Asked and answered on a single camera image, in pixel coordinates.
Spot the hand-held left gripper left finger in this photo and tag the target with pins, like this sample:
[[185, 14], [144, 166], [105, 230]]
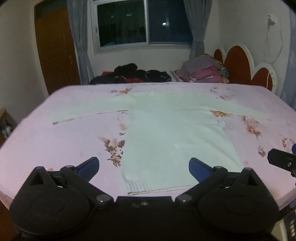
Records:
[[89, 166]]

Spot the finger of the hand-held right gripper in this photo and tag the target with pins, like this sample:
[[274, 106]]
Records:
[[281, 158]]

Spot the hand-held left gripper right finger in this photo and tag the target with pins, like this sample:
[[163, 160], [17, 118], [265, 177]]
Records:
[[198, 168]]

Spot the white knit sweater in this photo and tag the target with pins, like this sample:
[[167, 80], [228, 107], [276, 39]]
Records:
[[168, 139]]

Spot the stack of folded clothes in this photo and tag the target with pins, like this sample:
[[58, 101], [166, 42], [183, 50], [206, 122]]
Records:
[[203, 69]]

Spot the pile of dark clothes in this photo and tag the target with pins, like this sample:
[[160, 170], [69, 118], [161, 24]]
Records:
[[131, 73]]

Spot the pink floral bed sheet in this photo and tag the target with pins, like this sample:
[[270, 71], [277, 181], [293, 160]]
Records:
[[57, 143]]

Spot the grey appliance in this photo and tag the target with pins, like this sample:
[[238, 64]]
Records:
[[288, 227]]

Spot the wooden bedside furniture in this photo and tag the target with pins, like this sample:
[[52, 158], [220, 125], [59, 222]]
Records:
[[5, 125]]

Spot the scalloped brown headboard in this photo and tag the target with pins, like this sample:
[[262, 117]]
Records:
[[238, 62]]

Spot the brown wooden door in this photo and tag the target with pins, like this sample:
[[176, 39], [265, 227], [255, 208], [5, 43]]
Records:
[[55, 46]]

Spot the grey curtain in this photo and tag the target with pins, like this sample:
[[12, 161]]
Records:
[[79, 41], [198, 25]]

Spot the sliding glass window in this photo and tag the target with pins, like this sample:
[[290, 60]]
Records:
[[143, 22]]

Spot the white wall socket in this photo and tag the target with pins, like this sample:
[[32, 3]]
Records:
[[271, 19]]

